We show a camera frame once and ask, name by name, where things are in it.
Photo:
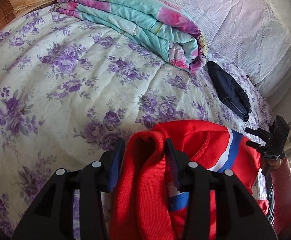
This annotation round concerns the red blue white sweater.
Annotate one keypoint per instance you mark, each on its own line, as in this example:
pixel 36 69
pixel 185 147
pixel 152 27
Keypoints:
pixel 145 180

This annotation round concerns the folded dark navy pants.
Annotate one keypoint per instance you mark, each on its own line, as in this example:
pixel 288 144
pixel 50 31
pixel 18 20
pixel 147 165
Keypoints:
pixel 228 87

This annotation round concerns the person's right hand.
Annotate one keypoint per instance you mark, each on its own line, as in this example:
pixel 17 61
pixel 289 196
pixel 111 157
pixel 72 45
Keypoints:
pixel 276 165

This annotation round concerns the orange brown cloth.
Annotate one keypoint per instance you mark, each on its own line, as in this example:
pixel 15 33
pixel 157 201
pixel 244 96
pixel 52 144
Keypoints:
pixel 10 5

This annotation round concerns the folded teal pink floral quilt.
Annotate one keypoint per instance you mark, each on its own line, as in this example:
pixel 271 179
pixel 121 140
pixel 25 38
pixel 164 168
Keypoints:
pixel 135 17

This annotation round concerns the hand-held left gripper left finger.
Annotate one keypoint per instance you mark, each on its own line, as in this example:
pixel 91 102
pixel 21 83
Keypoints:
pixel 115 170

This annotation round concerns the person's right forearm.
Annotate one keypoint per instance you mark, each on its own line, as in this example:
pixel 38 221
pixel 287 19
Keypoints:
pixel 284 192

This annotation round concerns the purple floral bedsheet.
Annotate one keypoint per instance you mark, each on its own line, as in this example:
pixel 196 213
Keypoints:
pixel 60 92

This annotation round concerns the purple floral pillow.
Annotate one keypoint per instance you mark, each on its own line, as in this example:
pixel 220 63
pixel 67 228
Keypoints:
pixel 265 110

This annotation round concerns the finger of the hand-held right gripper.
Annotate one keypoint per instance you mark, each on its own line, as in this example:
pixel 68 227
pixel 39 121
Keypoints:
pixel 258 133
pixel 256 147

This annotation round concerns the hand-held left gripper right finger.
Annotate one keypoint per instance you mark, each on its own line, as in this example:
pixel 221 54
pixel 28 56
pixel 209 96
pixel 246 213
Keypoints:
pixel 174 170

